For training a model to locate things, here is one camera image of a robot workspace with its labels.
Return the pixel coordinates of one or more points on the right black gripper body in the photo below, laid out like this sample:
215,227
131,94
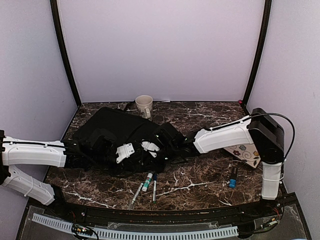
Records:
172,154

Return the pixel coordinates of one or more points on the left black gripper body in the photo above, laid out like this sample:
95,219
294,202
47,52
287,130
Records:
98,160

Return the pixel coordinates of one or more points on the black student backpack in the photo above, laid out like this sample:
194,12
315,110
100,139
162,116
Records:
125,126

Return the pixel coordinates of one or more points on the blue cap black marker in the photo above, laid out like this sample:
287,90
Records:
233,177

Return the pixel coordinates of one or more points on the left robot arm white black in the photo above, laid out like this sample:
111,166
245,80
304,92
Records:
60,154

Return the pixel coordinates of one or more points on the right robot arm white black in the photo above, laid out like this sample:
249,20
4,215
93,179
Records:
257,136

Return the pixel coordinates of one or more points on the white glue stick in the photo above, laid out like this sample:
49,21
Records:
147,182

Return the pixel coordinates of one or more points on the blue cap white marker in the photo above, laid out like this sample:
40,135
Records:
154,191

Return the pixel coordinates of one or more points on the cream ceramic mug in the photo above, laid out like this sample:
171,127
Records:
144,104

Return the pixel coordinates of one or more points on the white clear pen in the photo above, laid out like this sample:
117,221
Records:
130,207

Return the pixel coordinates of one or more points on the floral square plate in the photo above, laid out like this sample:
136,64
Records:
246,153

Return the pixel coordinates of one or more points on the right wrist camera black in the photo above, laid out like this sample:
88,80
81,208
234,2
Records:
167,134

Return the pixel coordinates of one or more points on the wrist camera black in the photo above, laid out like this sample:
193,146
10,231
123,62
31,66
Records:
101,140
167,134

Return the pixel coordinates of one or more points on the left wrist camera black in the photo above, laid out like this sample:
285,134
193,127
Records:
101,140

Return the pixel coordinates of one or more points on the white cable duct strip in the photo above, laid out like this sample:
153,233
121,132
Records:
98,233

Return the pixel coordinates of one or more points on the black front rail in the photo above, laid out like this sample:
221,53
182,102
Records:
243,214

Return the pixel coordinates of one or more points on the left black frame post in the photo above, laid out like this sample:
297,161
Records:
63,51

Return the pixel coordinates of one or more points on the black frame post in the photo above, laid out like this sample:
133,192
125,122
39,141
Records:
63,51
258,53

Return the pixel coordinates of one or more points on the right black frame post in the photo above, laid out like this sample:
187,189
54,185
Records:
258,53

